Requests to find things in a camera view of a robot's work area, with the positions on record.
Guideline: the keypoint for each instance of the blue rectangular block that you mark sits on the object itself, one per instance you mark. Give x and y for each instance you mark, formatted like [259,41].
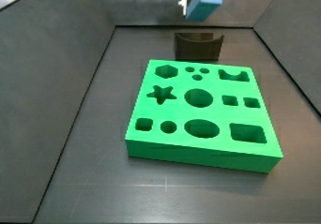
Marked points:
[199,9]

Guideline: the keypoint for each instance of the black curved fixture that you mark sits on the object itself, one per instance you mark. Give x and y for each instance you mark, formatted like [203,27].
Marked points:
[196,46]

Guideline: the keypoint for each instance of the green foam shape board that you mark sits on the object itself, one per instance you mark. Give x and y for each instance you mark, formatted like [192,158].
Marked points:
[199,114]

